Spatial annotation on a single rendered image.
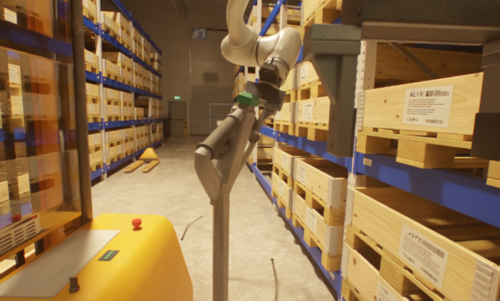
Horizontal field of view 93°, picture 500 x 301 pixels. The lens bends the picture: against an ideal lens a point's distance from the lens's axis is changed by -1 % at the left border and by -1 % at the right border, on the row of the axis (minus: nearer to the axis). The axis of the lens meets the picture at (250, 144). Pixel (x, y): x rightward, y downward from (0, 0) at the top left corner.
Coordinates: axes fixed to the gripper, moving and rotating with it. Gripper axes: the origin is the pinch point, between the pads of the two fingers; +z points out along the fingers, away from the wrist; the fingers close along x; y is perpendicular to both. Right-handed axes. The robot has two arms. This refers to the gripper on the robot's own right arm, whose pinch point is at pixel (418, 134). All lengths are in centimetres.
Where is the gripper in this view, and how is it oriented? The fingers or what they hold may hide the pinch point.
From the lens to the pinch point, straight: 25.2
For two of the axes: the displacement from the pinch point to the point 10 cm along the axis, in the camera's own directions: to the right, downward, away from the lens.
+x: 10.0, 0.3, 0.0
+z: -0.3, 9.9, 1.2
